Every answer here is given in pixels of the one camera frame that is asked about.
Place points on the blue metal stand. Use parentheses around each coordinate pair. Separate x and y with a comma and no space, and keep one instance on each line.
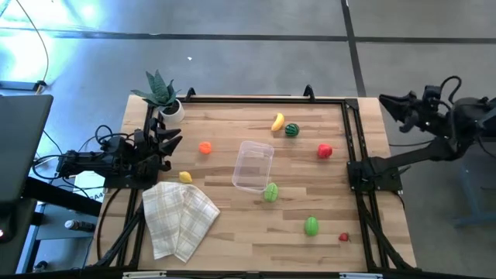
(470,193)

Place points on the red toy apple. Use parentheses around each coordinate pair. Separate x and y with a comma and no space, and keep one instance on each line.
(324,151)

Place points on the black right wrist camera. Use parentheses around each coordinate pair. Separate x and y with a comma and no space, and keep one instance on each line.
(432,93)

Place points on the white label strip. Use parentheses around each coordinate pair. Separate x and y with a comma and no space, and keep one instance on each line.
(360,276)
(145,275)

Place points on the clear plastic tupperware container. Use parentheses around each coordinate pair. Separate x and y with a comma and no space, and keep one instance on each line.
(252,166)

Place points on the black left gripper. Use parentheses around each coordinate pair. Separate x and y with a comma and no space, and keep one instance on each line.
(147,147)

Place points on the green plant in white pot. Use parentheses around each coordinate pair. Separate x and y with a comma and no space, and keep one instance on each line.
(160,93)

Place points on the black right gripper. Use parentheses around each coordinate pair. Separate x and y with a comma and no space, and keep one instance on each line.
(426,114)

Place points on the orange toy pumpkin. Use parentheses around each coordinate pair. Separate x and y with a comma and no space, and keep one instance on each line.
(205,147)

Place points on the yellow toy banana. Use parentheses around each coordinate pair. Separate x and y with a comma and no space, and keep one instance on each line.
(277,122)

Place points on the dark grey side cart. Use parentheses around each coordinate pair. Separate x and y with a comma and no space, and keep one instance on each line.
(23,135)

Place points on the dark bottle with white cap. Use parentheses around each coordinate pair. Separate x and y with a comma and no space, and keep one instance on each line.
(79,225)

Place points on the beige checked cloth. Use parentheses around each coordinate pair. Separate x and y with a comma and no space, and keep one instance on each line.
(174,217)

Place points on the black aluminium table frame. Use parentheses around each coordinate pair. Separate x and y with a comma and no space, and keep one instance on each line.
(252,100)

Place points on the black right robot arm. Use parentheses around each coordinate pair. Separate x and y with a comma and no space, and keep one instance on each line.
(410,155)

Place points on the green textured toy melon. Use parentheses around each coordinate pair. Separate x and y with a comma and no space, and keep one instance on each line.
(311,226)

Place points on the white paper sheet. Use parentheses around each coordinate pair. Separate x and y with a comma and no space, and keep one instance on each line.
(87,184)

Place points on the dark green toy watermelon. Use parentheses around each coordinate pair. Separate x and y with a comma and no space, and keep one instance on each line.
(292,129)

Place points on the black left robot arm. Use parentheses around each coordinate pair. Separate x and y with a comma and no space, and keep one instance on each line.
(89,160)

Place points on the small red toy strawberry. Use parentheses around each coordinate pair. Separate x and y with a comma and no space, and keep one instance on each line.
(343,237)

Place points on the yellow toy lemon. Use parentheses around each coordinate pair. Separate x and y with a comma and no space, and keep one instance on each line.
(185,177)

